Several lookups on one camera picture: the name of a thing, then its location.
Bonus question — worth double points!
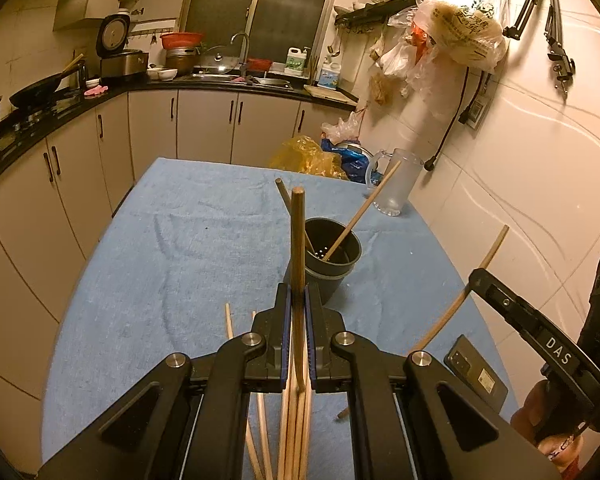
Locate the kitchen base cabinets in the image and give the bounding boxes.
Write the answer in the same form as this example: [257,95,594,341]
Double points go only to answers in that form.
[0,86,357,476]

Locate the person right hand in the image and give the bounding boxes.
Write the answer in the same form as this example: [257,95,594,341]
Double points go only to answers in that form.
[510,378,589,478]

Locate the black smartphone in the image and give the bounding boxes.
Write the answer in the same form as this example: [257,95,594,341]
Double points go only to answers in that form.
[443,335,508,413]

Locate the blue towel table cover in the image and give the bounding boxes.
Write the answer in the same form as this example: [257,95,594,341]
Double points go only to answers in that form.
[40,156,519,480]

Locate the dark utensil holder cup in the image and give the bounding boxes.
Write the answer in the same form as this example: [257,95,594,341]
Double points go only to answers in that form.
[306,218,362,306]

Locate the clear glass mug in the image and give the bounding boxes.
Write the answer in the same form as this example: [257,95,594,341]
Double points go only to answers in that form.
[365,148,422,217]

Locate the blue plastic bag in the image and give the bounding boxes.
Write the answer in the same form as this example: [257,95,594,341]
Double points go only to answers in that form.
[321,138,374,183]

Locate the yellow plastic bag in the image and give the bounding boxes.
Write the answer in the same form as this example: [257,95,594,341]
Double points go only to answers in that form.
[268,136,349,181]

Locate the black wok pan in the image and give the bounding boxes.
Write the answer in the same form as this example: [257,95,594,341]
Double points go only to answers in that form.
[9,54,84,110]

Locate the sink faucet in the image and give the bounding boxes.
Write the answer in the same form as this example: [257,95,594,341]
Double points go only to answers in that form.
[230,32,250,79]

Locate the rice cooker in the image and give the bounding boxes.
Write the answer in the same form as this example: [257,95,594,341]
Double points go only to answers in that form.
[96,12,148,80]

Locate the white plastic bag hanging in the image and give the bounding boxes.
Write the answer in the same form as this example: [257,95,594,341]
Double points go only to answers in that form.
[369,0,512,106]

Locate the white detergent jug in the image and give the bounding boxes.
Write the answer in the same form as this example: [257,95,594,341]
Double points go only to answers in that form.
[284,47,311,77]

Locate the red basin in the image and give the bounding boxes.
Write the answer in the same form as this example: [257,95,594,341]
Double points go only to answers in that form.
[160,32,204,50]

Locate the black power cable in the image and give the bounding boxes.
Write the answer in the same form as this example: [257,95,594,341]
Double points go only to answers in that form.
[424,66,491,172]

